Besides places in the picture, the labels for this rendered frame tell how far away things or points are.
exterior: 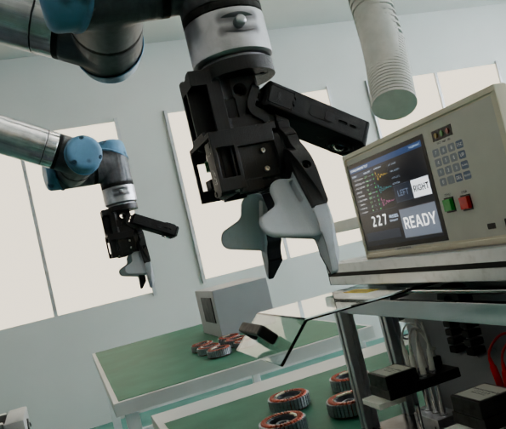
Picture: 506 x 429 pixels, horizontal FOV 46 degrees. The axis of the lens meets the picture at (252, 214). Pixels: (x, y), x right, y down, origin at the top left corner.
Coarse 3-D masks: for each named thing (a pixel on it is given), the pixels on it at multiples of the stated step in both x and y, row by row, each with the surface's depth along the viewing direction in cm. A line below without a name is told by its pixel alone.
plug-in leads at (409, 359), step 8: (416, 320) 110; (416, 328) 108; (424, 328) 107; (408, 336) 107; (416, 336) 106; (424, 336) 109; (408, 344) 106; (416, 344) 105; (432, 352) 109; (408, 360) 109; (424, 360) 108; (432, 360) 106; (440, 360) 109; (416, 368) 106; (424, 368) 104; (432, 368) 105; (424, 376) 104
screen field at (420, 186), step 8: (424, 176) 93; (400, 184) 100; (408, 184) 97; (416, 184) 95; (424, 184) 93; (400, 192) 100; (408, 192) 98; (416, 192) 96; (424, 192) 94; (400, 200) 101
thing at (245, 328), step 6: (246, 324) 102; (252, 324) 99; (258, 324) 97; (240, 330) 103; (246, 330) 100; (252, 330) 97; (258, 330) 95; (264, 330) 95; (270, 330) 95; (252, 336) 103; (258, 336) 96; (264, 336) 94; (270, 336) 95; (276, 336) 95; (270, 342) 95
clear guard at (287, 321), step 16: (352, 288) 116; (368, 288) 110; (384, 288) 104; (400, 288) 99; (416, 288) 96; (288, 304) 115; (304, 304) 108; (320, 304) 103; (336, 304) 98; (352, 304) 93; (256, 320) 110; (272, 320) 103; (288, 320) 96; (304, 320) 90; (288, 336) 92; (256, 352) 100; (272, 352) 94; (288, 352) 89
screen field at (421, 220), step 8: (408, 208) 99; (416, 208) 97; (424, 208) 95; (432, 208) 93; (408, 216) 99; (416, 216) 97; (424, 216) 95; (432, 216) 93; (408, 224) 100; (416, 224) 98; (424, 224) 95; (432, 224) 94; (440, 224) 92; (408, 232) 100; (416, 232) 98; (424, 232) 96; (432, 232) 94
